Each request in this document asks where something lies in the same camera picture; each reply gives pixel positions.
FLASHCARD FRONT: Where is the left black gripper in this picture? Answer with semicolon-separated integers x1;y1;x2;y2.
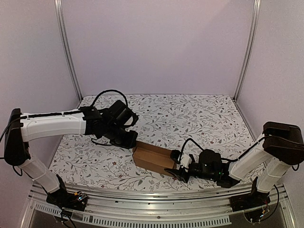
104;123;139;150

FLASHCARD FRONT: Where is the brown cardboard box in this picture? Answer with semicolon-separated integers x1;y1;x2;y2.
133;141;176;176

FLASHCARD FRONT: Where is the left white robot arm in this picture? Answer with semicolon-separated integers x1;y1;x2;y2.
1;107;138;206

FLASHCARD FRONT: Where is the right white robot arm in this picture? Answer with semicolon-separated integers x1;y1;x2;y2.
165;122;304;207

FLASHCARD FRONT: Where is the floral patterned table mat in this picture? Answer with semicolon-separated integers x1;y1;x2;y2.
49;95;253;191

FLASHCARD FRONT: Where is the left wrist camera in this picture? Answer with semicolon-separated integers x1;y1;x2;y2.
108;100;139;128

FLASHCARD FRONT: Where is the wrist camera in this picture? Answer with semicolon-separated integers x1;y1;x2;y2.
108;100;139;128
170;149;223;171

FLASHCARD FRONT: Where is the right black cable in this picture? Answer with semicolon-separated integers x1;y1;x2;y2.
179;138;264;164

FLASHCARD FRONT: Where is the black cable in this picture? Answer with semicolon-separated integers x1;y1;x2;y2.
91;89;129;110
179;138;264;164

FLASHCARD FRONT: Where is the left black cable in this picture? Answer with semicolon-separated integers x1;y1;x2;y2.
91;89;129;110

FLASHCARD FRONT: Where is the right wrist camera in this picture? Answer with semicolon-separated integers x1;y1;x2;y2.
170;149;223;171

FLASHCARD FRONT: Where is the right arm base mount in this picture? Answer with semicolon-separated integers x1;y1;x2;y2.
229;178;270;212

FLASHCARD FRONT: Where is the front aluminium rail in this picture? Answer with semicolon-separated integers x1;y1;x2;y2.
20;182;296;228

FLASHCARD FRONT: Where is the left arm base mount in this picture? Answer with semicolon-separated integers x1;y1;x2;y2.
46;183;88;211

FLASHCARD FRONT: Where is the left aluminium frame post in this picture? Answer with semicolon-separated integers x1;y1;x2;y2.
54;0;83;101

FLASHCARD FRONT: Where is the aluminium frame post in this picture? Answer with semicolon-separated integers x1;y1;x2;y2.
54;0;83;101
233;0;261;103

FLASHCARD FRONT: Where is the right aluminium frame post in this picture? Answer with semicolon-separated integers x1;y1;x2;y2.
233;0;261;103

